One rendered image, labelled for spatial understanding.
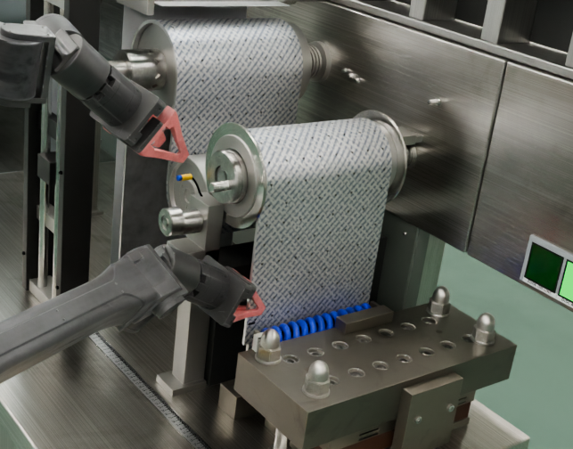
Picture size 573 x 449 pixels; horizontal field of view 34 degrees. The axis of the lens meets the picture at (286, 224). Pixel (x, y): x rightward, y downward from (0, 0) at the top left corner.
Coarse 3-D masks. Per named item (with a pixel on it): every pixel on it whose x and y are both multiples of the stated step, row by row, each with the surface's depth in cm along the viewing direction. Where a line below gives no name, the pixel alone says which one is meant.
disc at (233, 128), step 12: (216, 132) 132; (228, 132) 130; (240, 132) 127; (252, 144) 125; (252, 156) 126; (264, 168) 124; (264, 180) 124; (264, 192) 125; (264, 204) 126; (228, 216) 133; (240, 216) 130; (252, 216) 128; (240, 228) 131
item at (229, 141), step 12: (384, 132) 141; (216, 144) 132; (228, 144) 130; (240, 144) 127; (396, 156) 140; (252, 168) 126; (396, 168) 141; (252, 180) 126; (252, 192) 127; (228, 204) 132; (240, 204) 129; (252, 204) 127
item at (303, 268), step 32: (288, 224) 131; (320, 224) 135; (352, 224) 139; (256, 256) 130; (288, 256) 133; (320, 256) 137; (352, 256) 142; (288, 288) 136; (320, 288) 140; (352, 288) 144; (256, 320) 135; (288, 320) 139
